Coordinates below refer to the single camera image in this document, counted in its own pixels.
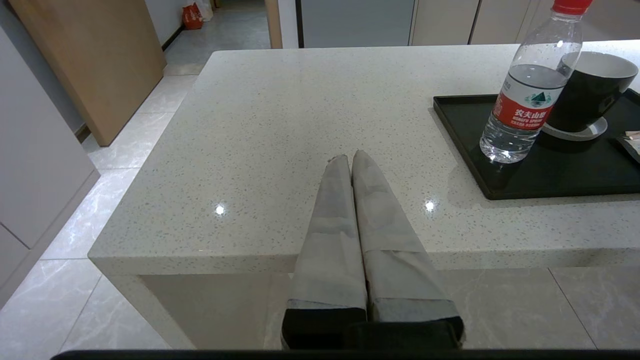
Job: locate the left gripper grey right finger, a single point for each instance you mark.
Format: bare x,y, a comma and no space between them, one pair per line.
395,260

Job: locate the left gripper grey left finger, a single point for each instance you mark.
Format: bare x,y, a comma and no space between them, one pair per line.
330,250

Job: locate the round white coaster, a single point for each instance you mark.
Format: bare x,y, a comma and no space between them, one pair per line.
575,135

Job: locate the black cup white inside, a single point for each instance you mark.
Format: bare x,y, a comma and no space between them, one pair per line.
595,95

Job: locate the pink tea bag packet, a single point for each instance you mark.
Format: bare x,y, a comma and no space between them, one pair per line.
632,145

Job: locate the clear water bottle red label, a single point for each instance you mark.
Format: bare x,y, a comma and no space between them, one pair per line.
530,100

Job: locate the black rectangular serving tray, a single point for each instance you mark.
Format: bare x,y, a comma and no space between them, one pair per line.
560,170

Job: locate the tall grey refrigerator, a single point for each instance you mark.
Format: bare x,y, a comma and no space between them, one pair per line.
355,22

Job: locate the grey sink cabinet door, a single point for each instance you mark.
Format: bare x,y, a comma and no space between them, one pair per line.
500,22
442,22

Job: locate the red bag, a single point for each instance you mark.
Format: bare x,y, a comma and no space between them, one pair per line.
192,16

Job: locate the white plastic bag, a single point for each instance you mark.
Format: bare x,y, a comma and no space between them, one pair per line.
205,9

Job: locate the wooden entrance door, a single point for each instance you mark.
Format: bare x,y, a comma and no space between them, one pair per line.
100,65

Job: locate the white tall cabinet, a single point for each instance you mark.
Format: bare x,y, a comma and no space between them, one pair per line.
35,165

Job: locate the grey lower kitchen cabinet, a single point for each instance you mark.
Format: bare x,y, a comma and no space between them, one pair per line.
612,20

